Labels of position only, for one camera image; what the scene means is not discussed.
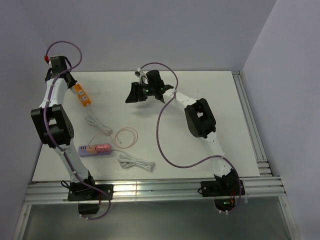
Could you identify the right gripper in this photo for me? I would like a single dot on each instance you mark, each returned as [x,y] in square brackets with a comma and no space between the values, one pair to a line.
[135,95]

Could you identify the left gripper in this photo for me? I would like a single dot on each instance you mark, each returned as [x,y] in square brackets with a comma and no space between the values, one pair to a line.
[73,81]

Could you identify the orange power strip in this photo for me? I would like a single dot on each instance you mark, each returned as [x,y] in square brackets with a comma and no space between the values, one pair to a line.
[81,94]

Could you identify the pink plug adapter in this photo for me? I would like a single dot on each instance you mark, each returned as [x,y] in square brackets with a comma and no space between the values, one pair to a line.
[103,148]

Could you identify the small pink charger plug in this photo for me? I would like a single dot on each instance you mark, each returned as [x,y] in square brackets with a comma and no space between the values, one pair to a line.
[91,149]

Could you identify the purple power strip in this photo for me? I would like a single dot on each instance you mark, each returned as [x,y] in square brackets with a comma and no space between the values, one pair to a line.
[82,152]

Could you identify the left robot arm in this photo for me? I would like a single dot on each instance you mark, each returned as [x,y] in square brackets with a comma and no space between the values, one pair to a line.
[54,127]

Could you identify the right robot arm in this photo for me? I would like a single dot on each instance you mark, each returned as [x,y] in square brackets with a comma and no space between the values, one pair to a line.
[200,121]

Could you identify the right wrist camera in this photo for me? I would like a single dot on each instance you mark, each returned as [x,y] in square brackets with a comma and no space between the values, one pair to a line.
[143,79]

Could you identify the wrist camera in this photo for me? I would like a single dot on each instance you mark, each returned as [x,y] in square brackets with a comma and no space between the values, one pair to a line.
[49,60]
[143,79]

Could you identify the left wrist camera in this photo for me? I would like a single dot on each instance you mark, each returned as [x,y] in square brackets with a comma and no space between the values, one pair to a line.
[49,60]

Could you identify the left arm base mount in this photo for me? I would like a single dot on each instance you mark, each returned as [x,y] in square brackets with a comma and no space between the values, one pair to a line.
[89,200]

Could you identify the aluminium front rail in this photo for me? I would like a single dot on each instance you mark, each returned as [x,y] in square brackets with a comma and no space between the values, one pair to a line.
[46,193]

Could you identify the aluminium rail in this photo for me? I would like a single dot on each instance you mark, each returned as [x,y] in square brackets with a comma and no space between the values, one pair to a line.
[46,193]
[262,162]

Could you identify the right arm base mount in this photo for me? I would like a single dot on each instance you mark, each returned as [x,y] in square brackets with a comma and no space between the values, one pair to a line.
[223,191]

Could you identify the aluminium right rail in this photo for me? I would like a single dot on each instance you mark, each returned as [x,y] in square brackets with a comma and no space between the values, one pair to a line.
[262,162]

